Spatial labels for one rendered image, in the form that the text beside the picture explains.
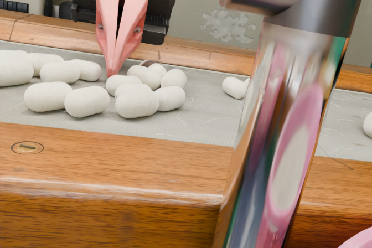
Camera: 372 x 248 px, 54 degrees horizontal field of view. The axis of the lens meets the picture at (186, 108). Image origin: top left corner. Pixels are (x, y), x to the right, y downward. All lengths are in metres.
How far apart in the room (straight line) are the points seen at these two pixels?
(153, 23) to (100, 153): 0.26
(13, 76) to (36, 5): 0.66
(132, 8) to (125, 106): 0.12
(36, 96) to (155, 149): 0.11
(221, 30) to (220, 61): 1.98
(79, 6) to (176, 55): 0.15
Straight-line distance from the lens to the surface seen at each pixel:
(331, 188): 0.17
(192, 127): 0.27
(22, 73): 0.31
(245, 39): 2.53
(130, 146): 0.16
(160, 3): 0.39
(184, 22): 2.42
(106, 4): 0.35
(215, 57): 0.50
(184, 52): 0.49
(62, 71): 0.32
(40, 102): 0.26
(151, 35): 0.40
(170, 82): 0.33
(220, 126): 0.29
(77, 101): 0.25
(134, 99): 0.26
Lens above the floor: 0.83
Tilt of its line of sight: 17 degrees down
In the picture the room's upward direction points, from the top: 10 degrees clockwise
